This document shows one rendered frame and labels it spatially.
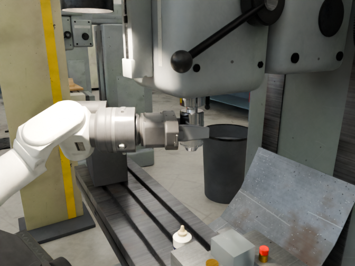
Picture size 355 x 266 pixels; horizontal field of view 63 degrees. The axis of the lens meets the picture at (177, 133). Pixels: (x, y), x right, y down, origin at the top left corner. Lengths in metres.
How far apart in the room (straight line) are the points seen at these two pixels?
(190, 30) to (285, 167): 0.57
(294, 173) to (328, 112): 0.19
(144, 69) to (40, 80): 1.75
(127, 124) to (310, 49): 0.35
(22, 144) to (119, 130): 0.16
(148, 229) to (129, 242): 0.07
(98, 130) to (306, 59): 0.39
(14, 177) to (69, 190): 1.93
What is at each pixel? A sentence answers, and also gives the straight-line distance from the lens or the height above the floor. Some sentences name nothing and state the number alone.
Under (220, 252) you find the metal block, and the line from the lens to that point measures 0.56.
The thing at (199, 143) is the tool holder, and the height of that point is 1.21.
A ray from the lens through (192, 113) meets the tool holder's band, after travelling 0.55.
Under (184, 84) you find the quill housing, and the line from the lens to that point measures 0.44.
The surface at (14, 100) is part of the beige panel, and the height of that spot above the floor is 1.02.
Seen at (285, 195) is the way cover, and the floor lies 0.99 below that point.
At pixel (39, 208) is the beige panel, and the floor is 0.19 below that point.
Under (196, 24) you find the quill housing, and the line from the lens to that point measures 0.44.
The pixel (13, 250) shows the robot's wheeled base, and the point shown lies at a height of 0.57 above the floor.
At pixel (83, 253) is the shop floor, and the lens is 2.27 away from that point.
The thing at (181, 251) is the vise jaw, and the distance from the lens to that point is 0.59.
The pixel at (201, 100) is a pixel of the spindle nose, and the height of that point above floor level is 1.29.
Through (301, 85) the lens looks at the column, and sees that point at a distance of 0.85.
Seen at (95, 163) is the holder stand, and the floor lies 1.00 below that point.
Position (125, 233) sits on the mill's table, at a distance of 0.83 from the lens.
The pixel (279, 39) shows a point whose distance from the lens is 0.54.
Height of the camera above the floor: 1.40
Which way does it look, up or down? 18 degrees down
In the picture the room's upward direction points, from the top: straight up
